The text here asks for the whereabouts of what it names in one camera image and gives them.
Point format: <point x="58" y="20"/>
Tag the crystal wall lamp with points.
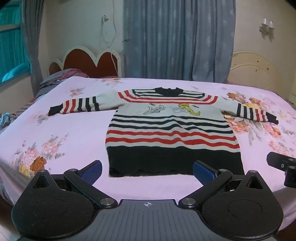
<point x="266" y="28"/>

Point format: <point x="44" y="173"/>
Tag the bed with floral pink sheet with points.
<point x="69" y="129"/>

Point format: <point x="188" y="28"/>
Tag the crumpled blue-grey blanket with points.
<point x="5" y="120"/>

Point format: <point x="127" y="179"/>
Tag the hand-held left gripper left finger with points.
<point x="92" y="171"/>

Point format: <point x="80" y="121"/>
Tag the wall socket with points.
<point x="106" y="18"/>

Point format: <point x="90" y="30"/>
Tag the teal window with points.
<point x="12" y="39"/>

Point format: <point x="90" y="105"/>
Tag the blue-grey curtain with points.
<point x="178" y="39"/>

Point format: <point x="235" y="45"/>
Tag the striped knit sweater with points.
<point x="172" y="129"/>

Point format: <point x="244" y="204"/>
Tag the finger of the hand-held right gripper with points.
<point x="278" y="162"/>

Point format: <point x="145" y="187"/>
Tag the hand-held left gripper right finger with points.
<point x="203" y="171"/>

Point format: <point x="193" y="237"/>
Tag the narrow grey curtain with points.
<point x="33" y="41"/>

